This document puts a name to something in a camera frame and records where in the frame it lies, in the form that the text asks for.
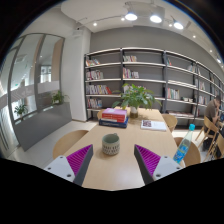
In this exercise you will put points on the clear bottle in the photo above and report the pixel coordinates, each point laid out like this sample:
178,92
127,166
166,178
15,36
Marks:
184,145

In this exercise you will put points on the grey low partition ledge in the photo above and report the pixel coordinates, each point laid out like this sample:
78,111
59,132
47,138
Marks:
34,129

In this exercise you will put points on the potted plant by window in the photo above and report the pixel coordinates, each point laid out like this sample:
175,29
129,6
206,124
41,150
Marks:
57,98

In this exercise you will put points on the dark blue thick book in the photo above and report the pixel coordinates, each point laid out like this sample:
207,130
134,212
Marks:
114,124

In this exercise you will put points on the seated person in brown shirt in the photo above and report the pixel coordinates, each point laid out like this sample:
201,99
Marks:
212,109

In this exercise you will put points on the wooden chair behind person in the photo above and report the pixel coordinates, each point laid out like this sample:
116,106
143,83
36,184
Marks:
209,130

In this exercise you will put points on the wooden chair far right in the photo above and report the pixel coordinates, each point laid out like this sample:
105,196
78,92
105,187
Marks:
171,121

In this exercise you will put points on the large grey bookshelf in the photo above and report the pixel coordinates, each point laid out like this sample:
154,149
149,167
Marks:
178,82

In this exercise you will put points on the grey patterned ceramic mug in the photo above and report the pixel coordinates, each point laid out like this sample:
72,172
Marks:
111,144

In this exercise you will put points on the small plant on ledge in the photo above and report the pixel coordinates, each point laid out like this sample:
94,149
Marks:
20,110

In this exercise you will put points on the wooden chair near left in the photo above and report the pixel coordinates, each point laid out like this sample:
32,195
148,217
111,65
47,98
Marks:
68,143

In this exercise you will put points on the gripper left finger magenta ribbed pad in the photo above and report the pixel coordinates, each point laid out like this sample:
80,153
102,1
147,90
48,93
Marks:
73,167

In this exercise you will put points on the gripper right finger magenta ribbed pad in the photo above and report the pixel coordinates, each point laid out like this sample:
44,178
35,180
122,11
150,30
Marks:
152,166

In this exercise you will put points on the red book stack top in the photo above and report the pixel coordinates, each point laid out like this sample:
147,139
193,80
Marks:
115,114

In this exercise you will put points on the wooden chair far left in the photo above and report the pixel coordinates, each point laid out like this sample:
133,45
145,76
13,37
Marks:
99,114

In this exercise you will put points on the green potted plant on table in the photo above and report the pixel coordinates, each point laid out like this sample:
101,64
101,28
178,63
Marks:
133,97

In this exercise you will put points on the open magazine on table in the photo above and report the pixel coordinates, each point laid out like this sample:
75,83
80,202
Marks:
153,125

